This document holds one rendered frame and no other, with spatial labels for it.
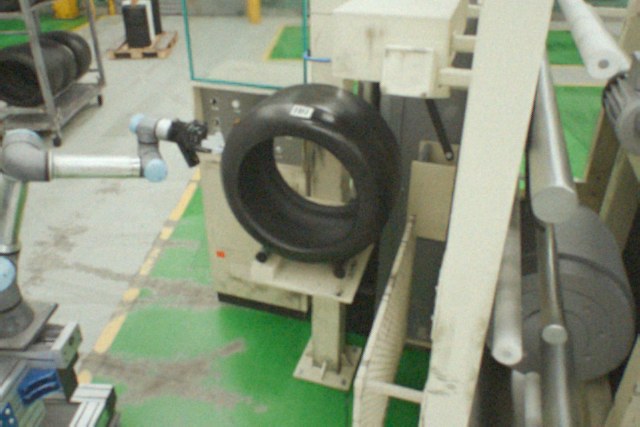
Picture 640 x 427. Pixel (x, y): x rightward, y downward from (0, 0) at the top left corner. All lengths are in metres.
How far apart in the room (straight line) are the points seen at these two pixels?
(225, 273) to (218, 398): 0.66
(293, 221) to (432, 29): 1.07
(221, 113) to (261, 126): 0.93
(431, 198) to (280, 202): 0.56
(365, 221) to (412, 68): 0.67
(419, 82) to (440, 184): 0.85
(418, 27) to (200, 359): 2.08
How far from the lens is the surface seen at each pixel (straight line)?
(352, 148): 1.52
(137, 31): 8.03
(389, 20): 1.14
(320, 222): 1.98
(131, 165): 1.82
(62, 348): 2.04
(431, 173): 1.85
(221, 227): 2.74
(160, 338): 2.95
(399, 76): 1.06
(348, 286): 1.88
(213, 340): 2.88
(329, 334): 2.50
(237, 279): 2.90
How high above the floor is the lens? 1.99
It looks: 28 degrees down
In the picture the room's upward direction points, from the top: straight up
